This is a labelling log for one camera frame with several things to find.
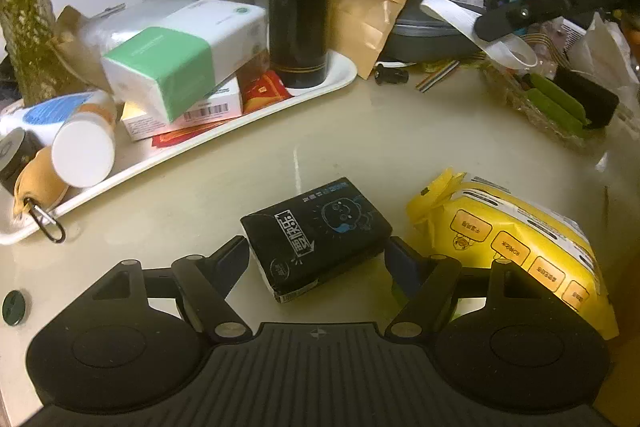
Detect small black cylinder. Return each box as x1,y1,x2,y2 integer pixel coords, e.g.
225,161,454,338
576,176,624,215
375,63,411,88

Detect striped strap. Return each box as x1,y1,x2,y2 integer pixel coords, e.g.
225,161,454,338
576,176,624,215
416,59,461,93

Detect large white tissue pack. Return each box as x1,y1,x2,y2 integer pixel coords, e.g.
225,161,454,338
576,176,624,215
107,0,269,80

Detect white plastic bag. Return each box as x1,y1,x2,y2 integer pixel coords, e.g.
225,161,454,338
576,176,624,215
569,11,640,100

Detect yellow wet wipes pack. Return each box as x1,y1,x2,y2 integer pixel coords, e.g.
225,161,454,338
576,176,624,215
406,168,621,341

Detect black block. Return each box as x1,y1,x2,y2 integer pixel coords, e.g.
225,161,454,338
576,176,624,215
554,66,620,128

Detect grey zip case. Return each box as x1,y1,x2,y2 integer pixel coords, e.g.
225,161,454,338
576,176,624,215
379,1,482,62

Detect white tray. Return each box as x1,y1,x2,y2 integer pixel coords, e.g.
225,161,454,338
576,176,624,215
0,49,359,247

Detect red envelopes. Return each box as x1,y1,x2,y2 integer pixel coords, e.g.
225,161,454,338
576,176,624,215
151,71,294,150

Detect tan pouch with carabiner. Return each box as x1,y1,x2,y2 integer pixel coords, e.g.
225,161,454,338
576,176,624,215
12,146,71,244

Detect green wet wipes pack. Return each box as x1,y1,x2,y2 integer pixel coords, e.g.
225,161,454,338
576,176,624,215
529,73,587,124
521,88,592,138

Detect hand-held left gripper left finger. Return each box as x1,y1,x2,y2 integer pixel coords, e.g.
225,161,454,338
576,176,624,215
85,234,250,343

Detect black tissue pack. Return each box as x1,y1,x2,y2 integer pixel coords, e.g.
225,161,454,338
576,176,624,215
240,177,394,304

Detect green round cap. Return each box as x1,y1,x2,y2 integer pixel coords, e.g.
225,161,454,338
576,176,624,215
2,289,27,326

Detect white tube with blue label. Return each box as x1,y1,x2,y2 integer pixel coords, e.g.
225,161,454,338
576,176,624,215
0,89,119,188

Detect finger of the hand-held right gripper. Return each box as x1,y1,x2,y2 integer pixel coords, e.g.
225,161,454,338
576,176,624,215
474,0,640,44

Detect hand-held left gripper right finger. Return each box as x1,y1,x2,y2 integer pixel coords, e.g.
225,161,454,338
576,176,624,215
384,237,556,339

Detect green banded tissue pack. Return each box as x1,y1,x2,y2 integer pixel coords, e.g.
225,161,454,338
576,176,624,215
100,27,217,124

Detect white box with barcode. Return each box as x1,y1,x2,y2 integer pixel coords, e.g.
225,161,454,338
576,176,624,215
120,76,245,142

